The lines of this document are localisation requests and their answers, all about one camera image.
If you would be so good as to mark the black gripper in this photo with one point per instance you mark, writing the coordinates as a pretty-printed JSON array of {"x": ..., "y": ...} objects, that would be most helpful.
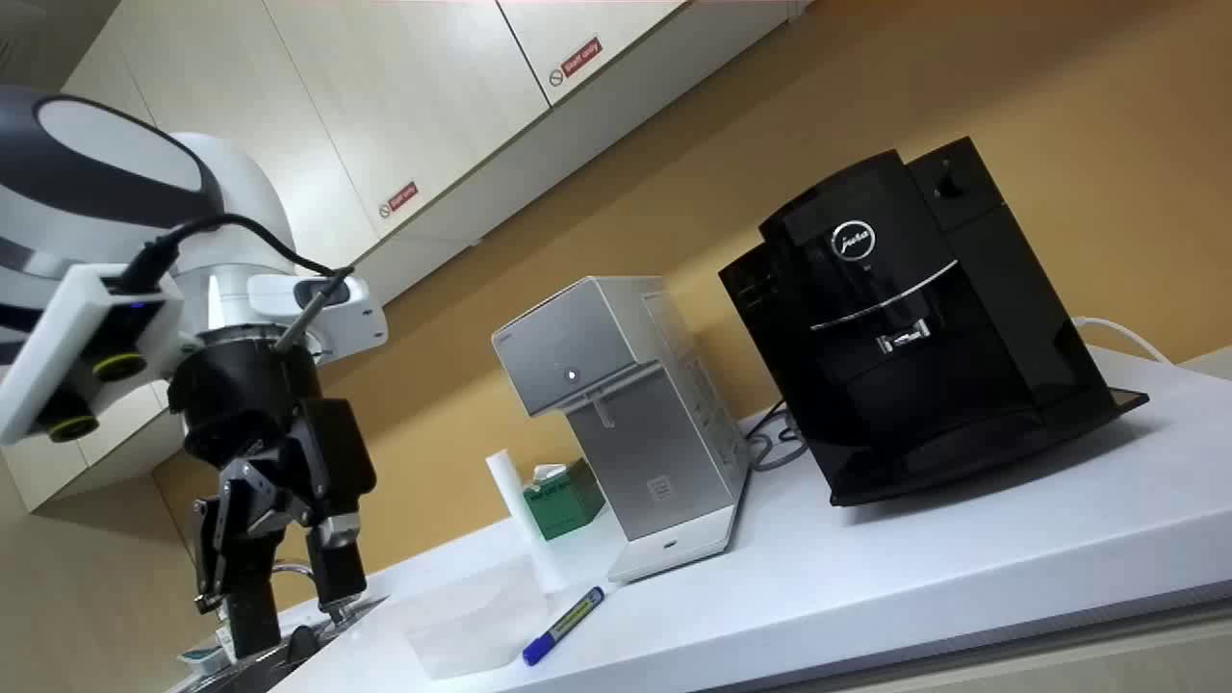
[{"x": 251, "y": 399}]

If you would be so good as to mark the green tissue box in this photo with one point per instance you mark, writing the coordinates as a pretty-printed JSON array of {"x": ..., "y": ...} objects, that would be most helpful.
[{"x": 563, "y": 500}]

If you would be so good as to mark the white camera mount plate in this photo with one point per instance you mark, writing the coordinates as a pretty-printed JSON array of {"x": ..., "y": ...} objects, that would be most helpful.
[{"x": 60, "y": 334}]

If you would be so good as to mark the black coffee machine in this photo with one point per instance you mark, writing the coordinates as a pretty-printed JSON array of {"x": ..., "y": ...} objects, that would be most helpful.
[{"x": 899, "y": 334}]

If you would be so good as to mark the blue capped marker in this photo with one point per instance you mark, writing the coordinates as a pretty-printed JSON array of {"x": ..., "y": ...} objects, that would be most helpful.
[{"x": 559, "y": 624}]

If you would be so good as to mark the black stereo wrist camera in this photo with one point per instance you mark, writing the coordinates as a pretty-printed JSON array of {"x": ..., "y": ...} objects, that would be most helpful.
[{"x": 116, "y": 366}]

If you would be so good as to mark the beige wall cabinet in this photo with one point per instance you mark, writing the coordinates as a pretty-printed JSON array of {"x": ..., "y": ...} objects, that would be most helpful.
[{"x": 426, "y": 91}]

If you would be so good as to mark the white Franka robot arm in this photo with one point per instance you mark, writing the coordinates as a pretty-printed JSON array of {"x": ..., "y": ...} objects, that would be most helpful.
[{"x": 139, "y": 167}]

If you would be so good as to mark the white paper roll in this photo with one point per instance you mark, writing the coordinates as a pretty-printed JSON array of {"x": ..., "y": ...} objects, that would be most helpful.
[{"x": 513, "y": 500}]

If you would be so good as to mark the silver water dispenser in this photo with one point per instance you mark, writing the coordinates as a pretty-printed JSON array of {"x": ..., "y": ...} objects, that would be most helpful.
[{"x": 655, "y": 448}]

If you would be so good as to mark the red cabinet label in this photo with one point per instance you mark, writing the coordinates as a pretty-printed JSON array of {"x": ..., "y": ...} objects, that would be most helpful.
[
  {"x": 574, "y": 58},
  {"x": 397, "y": 201}
]

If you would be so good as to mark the steel sink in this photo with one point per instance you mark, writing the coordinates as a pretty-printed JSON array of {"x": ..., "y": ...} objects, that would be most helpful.
[{"x": 291, "y": 669}]

